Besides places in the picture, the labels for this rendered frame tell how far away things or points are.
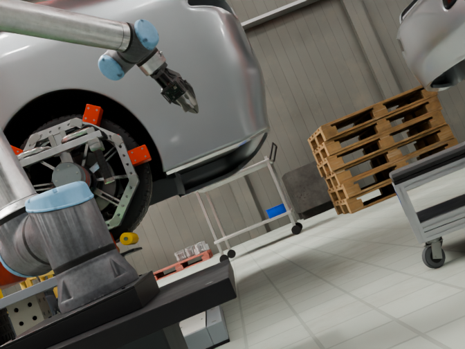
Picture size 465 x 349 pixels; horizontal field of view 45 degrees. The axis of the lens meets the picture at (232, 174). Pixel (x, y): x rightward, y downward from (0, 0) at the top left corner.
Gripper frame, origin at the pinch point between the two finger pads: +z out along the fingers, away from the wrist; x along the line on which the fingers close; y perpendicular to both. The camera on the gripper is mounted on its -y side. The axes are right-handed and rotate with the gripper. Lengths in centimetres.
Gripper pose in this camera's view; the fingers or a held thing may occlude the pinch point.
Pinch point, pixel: (195, 109)
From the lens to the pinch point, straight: 205.4
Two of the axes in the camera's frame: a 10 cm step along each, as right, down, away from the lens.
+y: 0.0, 4.5, -8.9
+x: 7.8, -5.5, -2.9
